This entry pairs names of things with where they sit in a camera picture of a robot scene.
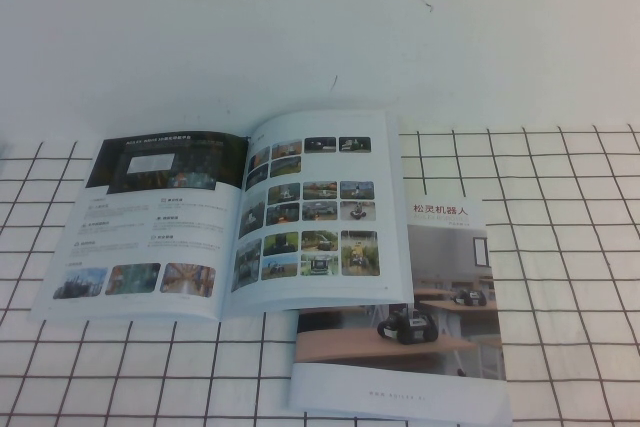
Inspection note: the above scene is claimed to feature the white product catalogue book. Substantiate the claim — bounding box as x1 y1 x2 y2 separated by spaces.
27 108 417 324

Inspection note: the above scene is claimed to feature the closed brochure with robot cover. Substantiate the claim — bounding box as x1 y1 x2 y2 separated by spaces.
287 195 514 427

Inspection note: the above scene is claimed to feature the white black-grid tablecloth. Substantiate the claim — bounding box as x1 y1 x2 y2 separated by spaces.
0 124 640 427

